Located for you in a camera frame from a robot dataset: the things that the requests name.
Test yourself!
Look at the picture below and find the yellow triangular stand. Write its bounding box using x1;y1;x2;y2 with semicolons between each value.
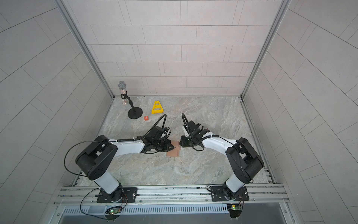
152;100;164;114

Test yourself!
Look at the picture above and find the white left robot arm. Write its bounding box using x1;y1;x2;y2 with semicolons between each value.
75;114;175;203

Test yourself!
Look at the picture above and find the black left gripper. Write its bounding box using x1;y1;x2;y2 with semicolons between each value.
152;139;176;152

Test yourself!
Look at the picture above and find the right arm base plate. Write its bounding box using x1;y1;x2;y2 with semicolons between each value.
206;185;249;202

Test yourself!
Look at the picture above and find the left green circuit board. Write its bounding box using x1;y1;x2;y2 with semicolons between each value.
105;206;123;221

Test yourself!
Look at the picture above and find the black round-base stand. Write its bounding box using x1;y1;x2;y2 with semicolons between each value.
121;94;143;119

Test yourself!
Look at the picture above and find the white vent grille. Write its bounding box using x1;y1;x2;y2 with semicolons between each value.
121;204;228;215

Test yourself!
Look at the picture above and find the aluminium mounting rail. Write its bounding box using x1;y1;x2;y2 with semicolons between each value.
52;184;289;206

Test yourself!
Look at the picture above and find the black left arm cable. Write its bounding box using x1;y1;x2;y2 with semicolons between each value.
63;140;110;220

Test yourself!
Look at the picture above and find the right circuit board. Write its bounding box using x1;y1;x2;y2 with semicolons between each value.
227;204;243;218

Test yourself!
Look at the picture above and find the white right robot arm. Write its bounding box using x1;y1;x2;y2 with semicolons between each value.
180;113;264;201

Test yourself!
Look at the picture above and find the glass bottle with grey cap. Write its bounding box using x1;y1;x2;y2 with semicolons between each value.
118;81;127;105

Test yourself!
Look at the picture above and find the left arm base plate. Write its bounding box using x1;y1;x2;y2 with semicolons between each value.
95;187;138;203

